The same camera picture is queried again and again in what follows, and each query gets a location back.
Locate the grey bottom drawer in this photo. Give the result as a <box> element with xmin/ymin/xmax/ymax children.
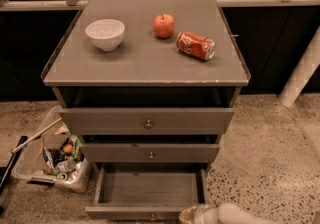
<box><xmin>86</xmin><ymin>164</ymin><xmax>209</xmax><ymax>221</ymax></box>

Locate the grey drawer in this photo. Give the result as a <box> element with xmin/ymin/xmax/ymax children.
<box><xmin>80</xmin><ymin>143</ymin><xmax>220</xmax><ymax>163</ymax></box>
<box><xmin>60</xmin><ymin>108</ymin><xmax>234</xmax><ymax>135</ymax></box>
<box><xmin>86</xmin><ymin>164</ymin><xmax>209</xmax><ymax>221</ymax></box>

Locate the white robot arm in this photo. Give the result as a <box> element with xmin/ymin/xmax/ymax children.
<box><xmin>179</xmin><ymin>203</ymin><xmax>277</xmax><ymax>224</ymax></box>

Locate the grey middle drawer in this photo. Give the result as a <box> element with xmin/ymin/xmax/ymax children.
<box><xmin>80</xmin><ymin>143</ymin><xmax>220</xmax><ymax>163</ymax></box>

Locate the grey drawer cabinet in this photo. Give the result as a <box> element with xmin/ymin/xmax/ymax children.
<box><xmin>40</xmin><ymin>0</ymin><xmax>251</xmax><ymax>169</ymax></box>

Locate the grey top drawer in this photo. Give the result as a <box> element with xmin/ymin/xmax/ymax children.
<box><xmin>60</xmin><ymin>108</ymin><xmax>234</xmax><ymax>135</ymax></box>

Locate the silver can in bin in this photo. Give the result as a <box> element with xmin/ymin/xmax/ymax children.
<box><xmin>57</xmin><ymin>160</ymin><xmax>76</xmax><ymax>173</ymax></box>

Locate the small orange fruit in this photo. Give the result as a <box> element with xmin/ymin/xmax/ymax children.
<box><xmin>62</xmin><ymin>144</ymin><xmax>73</xmax><ymax>154</ymax></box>

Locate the clear plastic bin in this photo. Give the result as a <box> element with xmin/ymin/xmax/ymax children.
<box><xmin>12</xmin><ymin>106</ymin><xmax>91</xmax><ymax>193</ymax></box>

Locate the red soda can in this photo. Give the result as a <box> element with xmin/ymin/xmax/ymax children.
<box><xmin>176</xmin><ymin>32</ymin><xmax>216</xmax><ymax>61</ymax></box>

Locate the black long tool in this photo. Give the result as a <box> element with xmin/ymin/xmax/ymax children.
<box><xmin>0</xmin><ymin>135</ymin><xmax>28</xmax><ymax>217</ymax></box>

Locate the red apple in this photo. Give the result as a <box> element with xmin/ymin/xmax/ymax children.
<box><xmin>153</xmin><ymin>14</ymin><xmax>175</xmax><ymax>39</ymax></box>

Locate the white diagonal pole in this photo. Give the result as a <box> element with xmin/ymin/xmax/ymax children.
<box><xmin>278</xmin><ymin>26</ymin><xmax>320</xmax><ymax>108</ymax></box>

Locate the white ceramic bowl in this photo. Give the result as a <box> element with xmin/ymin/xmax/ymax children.
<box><xmin>85</xmin><ymin>19</ymin><xmax>125</xmax><ymax>51</ymax></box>

